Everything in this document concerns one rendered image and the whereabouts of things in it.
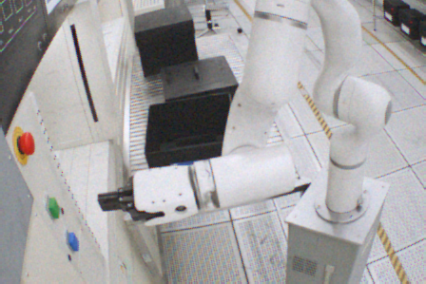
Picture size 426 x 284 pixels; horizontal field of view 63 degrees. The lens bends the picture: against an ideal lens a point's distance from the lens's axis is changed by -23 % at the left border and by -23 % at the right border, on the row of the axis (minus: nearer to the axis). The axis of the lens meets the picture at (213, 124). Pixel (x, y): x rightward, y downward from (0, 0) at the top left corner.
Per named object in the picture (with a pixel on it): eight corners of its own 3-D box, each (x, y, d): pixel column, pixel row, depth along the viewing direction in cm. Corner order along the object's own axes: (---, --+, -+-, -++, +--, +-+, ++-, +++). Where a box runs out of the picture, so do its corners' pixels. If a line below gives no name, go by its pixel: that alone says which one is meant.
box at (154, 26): (201, 65, 207) (193, 19, 193) (143, 79, 205) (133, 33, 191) (193, 44, 231) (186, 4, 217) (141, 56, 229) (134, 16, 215)
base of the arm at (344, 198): (377, 189, 120) (384, 143, 110) (356, 230, 109) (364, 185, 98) (330, 175, 131) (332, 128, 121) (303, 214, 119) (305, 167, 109)
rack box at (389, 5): (381, 17, 397) (380, -4, 382) (399, 17, 397) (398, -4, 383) (394, 28, 372) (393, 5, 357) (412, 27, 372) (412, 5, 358)
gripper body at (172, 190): (209, 222, 69) (144, 232, 68) (201, 183, 77) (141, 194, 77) (202, 190, 65) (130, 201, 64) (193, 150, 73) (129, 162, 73)
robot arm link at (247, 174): (206, 150, 75) (211, 169, 66) (281, 134, 76) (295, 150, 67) (216, 195, 77) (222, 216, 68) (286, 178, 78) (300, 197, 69)
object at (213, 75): (243, 106, 172) (240, 77, 165) (168, 123, 170) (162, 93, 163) (227, 73, 196) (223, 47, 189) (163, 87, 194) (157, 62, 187)
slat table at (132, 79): (300, 293, 172) (311, 181, 130) (176, 318, 170) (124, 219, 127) (247, 141, 280) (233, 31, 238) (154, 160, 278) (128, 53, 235)
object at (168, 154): (156, 196, 136) (143, 154, 126) (158, 144, 159) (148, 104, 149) (244, 184, 135) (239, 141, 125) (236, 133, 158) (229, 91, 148)
